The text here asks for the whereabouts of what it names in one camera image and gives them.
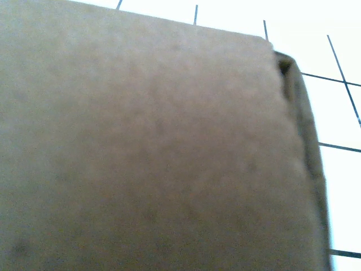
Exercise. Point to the brown cardboard box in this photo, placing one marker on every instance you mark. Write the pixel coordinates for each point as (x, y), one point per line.
(141, 141)

